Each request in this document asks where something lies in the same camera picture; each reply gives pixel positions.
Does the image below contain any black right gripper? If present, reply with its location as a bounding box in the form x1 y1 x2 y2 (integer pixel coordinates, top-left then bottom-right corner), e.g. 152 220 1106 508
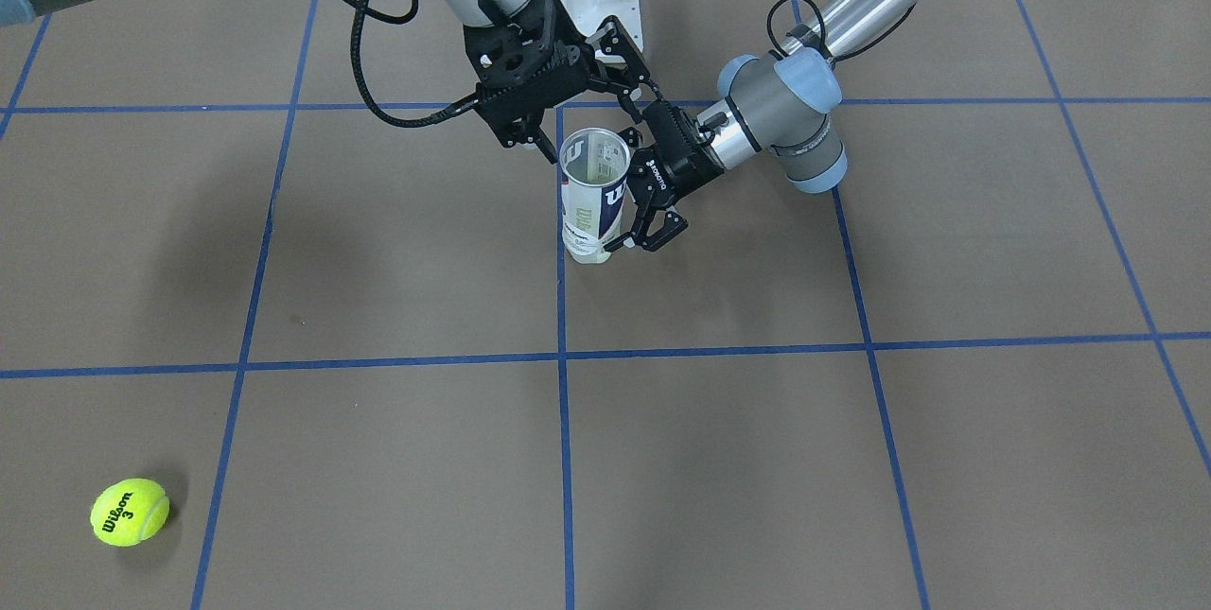
464 0 652 165

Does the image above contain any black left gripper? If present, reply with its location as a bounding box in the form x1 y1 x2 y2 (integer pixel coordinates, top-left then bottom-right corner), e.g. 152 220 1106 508
606 102 727 253

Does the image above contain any white blue tennis ball can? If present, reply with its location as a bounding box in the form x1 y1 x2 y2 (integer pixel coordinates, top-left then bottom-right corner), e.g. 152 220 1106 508
557 128 631 265

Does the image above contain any yellow tennis ball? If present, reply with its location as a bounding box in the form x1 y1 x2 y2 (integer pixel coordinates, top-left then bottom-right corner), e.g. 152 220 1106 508
88 478 170 547

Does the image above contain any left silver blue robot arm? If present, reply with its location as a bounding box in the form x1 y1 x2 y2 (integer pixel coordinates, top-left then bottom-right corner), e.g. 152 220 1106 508
606 0 922 252

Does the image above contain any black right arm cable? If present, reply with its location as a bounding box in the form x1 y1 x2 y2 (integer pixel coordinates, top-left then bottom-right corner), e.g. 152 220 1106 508
285 0 483 130

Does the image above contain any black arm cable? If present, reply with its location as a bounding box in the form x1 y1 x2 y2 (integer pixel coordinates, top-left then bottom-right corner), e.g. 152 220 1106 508
767 0 914 62
285 0 483 130

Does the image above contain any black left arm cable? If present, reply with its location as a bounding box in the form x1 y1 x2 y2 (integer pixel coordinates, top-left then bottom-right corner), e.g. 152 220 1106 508
767 0 914 62

